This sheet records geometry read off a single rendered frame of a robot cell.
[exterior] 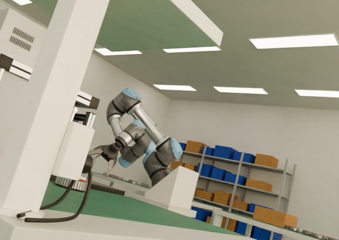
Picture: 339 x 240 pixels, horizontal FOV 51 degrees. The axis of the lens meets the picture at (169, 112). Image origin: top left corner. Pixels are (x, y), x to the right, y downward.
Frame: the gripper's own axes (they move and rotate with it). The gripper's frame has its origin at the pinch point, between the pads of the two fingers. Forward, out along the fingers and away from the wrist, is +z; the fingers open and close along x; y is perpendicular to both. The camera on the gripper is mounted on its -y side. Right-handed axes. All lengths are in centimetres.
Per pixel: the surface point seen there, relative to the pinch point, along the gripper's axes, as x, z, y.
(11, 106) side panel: 27, 20, -55
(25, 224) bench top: -16, 45, -122
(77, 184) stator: -7, 23, -53
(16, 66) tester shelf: 35, 11, -62
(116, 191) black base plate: -17.2, 4.7, -12.0
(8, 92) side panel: 31, 17, -58
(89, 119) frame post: 10.8, -2.9, -36.9
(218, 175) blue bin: -135, -329, 550
